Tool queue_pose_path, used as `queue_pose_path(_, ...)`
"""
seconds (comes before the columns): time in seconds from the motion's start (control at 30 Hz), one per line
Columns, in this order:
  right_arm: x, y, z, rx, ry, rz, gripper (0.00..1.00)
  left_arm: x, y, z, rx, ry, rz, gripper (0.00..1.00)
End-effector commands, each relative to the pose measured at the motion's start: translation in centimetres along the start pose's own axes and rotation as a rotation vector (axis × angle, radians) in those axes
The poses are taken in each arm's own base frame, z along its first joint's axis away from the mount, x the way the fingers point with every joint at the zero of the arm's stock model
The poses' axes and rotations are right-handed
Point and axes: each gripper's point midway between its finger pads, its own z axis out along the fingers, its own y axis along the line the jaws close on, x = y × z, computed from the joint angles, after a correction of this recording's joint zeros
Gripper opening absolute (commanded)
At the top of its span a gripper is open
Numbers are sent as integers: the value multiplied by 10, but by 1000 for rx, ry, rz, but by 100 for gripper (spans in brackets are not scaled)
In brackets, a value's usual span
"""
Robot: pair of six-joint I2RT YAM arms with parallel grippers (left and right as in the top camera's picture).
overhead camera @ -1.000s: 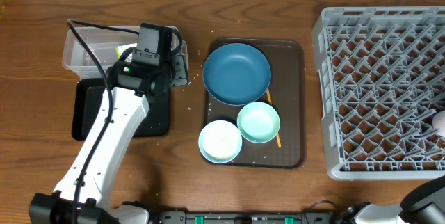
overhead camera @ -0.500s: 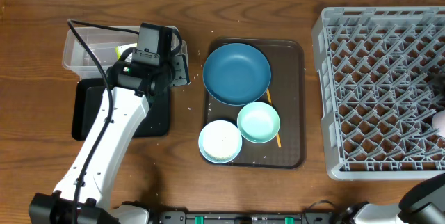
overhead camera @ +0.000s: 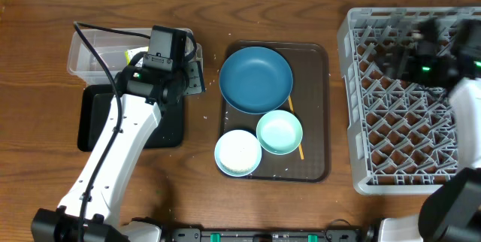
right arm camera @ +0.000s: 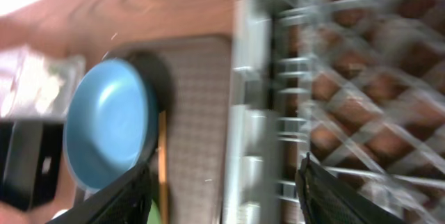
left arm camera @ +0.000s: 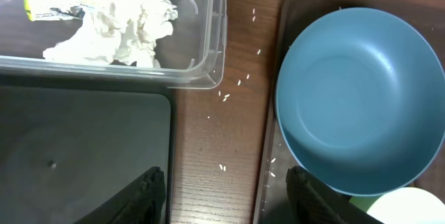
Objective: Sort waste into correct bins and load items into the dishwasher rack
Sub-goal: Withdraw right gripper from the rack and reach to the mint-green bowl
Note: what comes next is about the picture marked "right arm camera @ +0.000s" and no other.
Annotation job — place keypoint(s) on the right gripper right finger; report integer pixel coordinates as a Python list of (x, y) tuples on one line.
[(326, 200)]

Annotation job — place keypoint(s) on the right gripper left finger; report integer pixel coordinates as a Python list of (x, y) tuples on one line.
[(127, 200)]

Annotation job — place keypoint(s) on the dark blue plate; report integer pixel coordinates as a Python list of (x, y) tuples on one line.
[(111, 125)]

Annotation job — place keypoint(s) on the mint green bowl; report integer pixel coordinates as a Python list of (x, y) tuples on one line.
[(154, 216)]

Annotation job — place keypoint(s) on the grey dishwasher rack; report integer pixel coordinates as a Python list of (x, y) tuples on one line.
[(357, 84)]

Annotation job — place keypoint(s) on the brown serving tray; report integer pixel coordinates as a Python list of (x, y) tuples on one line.
[(191, 77)]

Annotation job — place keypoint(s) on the black plastic tray bin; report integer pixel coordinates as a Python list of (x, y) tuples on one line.
[(30, 162)]

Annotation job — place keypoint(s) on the clear plastic bin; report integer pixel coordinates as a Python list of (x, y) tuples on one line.
[(35, 85)]

